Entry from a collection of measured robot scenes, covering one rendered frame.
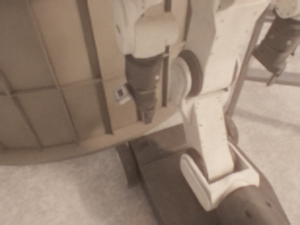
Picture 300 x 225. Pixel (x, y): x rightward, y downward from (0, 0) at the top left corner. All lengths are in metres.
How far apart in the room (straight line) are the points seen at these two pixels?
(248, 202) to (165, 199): 0.31
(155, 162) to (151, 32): 0.65
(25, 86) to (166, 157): 0.67
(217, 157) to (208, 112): 0.16
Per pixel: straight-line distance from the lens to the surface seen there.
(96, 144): 1.30
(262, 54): 0.84
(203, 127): 0.78
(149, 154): 1.00
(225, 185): 0.79
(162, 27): 0.49
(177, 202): 0.93
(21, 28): 0.99
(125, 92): 0.61
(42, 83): 1.09
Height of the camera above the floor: 1.00
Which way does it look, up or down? 43 degrees down
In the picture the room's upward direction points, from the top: 1 degrees counter-clockwise
